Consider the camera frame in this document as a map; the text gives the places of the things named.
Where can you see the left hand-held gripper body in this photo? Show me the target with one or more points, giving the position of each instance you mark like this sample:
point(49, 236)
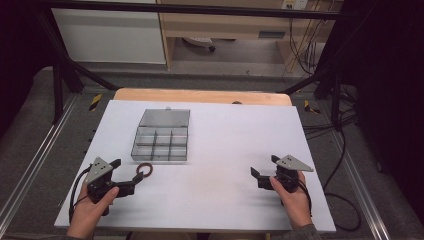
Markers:
point(98, 170)

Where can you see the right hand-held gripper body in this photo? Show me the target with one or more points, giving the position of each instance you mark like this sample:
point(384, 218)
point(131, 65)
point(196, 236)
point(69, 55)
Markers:
point(289, 176)

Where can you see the clear plastic compartment box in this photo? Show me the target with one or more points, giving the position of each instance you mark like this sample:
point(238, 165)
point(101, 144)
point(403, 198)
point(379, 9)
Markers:
point(161, 141)

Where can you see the person's right hand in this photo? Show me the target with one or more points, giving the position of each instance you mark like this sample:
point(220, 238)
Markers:
point(295, 203)

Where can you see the person's left hand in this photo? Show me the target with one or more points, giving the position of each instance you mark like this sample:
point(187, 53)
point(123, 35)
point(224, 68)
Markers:
point(87, 213)

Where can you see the yellow black tape marker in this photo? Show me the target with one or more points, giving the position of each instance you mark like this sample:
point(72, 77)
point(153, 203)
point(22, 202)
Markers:
point(310, 107)
point(95, 101)

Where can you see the black metal stand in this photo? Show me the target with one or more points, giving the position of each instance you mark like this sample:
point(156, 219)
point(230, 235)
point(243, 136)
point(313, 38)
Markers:
point(58, 86)
point(336, 100)

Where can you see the white cabinet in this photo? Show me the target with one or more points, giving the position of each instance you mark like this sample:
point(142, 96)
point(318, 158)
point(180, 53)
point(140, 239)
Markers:
point(110, 36)

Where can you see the black curtain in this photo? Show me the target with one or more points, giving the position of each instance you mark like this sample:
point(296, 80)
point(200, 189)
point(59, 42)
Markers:
point(20, 50)
point(390, 83)

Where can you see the white chair base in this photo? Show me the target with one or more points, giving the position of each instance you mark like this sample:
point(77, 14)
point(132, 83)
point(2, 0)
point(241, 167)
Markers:
point(198, 41)

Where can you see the light wooden desk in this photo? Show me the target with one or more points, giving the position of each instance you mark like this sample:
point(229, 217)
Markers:
point(226, 25)

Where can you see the black metal crossbar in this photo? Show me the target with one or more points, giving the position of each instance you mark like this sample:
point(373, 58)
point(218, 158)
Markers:
point(200, 10)

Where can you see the aluminium floor rail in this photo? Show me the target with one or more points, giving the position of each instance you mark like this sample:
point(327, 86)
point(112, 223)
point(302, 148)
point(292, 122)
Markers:
point(363, 193)
point(36, 153)

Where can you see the white wall socket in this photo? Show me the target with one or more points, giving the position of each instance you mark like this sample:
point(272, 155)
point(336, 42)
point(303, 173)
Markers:
point(295, 4)

